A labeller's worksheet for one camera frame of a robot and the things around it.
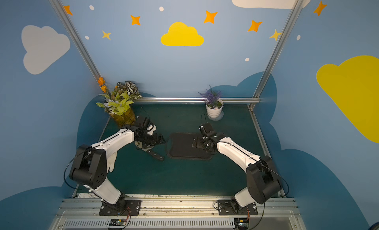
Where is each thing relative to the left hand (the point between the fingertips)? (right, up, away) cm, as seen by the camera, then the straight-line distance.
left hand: (160, 141), depth 91 cm
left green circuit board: (-17, -37, -20) cm, 45 cm away
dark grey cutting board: (+11, -5, +8) cm, 15 cm away
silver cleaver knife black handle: (-9, -5, +2) cm, 10 cm away
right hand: (+26, 0, -2) cm, 26 cm away
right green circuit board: (+45, -38, -19) cm, 62 cm away
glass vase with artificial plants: (-28, +26, +2) cm, 38 cm away
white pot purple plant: (+36, +25, +12) cm, 46 cm away
